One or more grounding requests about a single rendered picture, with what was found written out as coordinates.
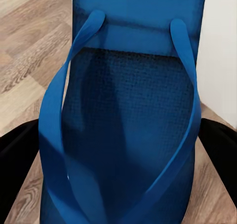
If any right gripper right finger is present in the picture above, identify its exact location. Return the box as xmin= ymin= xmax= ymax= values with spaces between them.
xmin=198 ymin=118 xmax=237 ymax=207

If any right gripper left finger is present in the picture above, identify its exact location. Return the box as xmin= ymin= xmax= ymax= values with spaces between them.
xmin=0 ymin=119 xmax=39 ymax=224

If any sandal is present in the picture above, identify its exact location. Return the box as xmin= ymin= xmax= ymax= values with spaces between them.
xmin=38 ymin=0 xmax=205 ymax=224

